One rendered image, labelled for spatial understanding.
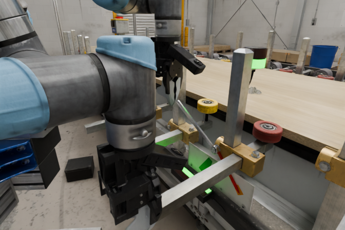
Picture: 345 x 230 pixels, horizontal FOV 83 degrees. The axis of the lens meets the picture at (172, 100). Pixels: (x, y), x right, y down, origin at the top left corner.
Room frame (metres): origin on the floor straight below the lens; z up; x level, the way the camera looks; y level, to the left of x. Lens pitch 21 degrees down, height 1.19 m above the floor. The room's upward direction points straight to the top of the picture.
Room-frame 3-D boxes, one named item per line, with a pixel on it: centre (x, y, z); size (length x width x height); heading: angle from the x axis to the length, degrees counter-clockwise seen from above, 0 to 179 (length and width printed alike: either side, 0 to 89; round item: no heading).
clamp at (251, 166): (0.47, -0.19, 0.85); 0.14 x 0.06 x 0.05; 36
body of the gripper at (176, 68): (0.60, 0.02, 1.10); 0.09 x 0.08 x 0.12; 56
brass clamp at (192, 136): (0.67, -0.04, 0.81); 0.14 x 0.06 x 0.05; 36
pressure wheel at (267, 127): (0.52, -0.29, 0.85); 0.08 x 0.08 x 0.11
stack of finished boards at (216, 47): (9.09, -1.51, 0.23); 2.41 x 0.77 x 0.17; 125
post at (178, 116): (0.69, -0.03, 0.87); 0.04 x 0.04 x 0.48; 36
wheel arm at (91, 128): (0.81, 0.17, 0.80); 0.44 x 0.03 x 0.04; 126
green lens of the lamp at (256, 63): (0.52, -0.21, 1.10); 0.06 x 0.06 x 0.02
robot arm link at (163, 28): (0.59, 0.01, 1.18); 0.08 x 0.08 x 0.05
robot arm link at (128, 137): (0.26, 0.06, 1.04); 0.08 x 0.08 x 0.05
